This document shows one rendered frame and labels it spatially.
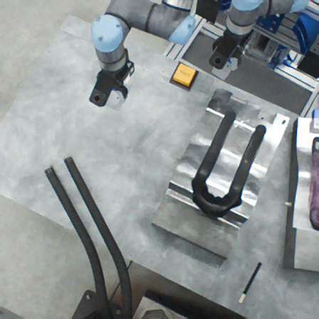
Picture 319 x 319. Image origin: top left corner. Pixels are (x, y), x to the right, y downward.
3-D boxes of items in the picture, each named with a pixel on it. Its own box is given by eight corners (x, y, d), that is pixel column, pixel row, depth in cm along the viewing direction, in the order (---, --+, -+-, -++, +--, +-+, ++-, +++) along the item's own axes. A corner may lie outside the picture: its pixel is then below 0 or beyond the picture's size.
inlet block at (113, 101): (127, 72, 139) (126, 65, 134) (139, 80, 139) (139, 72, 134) (105, 104, 136) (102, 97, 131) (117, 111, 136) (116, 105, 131)
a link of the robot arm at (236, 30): (246, 32, 111) (221, 16, 112) (243, 41, 116) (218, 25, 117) (261, 12, 113) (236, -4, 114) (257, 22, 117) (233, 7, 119)
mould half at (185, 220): (213, 97, 149) (218, 80, 136) (281, 127, 146) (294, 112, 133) (151, 224, 137) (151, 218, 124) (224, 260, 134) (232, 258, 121)
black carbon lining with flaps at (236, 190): (225, 110, 140) (230, 99, 131) (270, 130, 138) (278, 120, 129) (181, 204, 131) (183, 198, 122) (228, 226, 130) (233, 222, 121)
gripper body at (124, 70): (135, 72, 126) (134, 52, 114) (119, 95, 124) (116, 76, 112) (114, 60, 127) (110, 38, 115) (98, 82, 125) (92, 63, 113)
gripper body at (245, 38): (250, 41, 129) (260, 18, 117) (236, 62, 127) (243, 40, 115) (230, 28, 130) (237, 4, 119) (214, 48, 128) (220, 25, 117)
